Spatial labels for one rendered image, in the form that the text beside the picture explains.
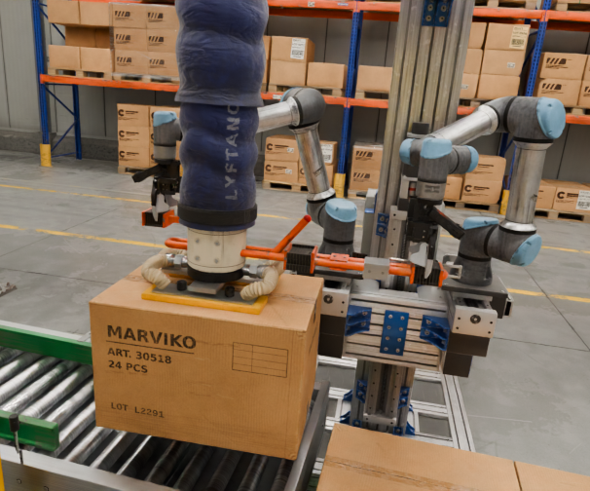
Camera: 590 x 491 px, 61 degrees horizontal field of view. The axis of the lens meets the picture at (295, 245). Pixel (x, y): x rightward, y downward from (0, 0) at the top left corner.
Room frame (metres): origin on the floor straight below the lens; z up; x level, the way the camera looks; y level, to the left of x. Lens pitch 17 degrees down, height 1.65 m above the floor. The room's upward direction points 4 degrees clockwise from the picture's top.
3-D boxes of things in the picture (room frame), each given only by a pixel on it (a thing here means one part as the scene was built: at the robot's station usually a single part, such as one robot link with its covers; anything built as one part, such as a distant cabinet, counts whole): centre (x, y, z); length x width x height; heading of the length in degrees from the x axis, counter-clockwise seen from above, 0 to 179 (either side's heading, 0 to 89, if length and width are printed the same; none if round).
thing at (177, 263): (1.40, 0.23, 1.13); 0.34 x 0.25 x 0.06; 81
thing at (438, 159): (1.32, -0.35, 1.50); 0.09 x 0.08 x 0.11; 129
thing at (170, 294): (1.30, 0.24, 1.09); 0.34 x 0.10 x 0.05; 81
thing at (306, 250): (1.36, -0.02, 1.19); 0.10 x 0.08 x 0.06; 171
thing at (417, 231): (1.32, -0.34, 1.34); 0.09 x 0.08 x 0.12; 82
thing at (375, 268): (1.33, -0.23, 1.19); 0.07 x 0.07 x 0.04; 81
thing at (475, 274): (1.73, -0.65, 1.09); 0.15 x 0.15 x 0.10
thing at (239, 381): (1.40, 0.22, 0.86); 0.60 x 0.40 x 0.40; 82
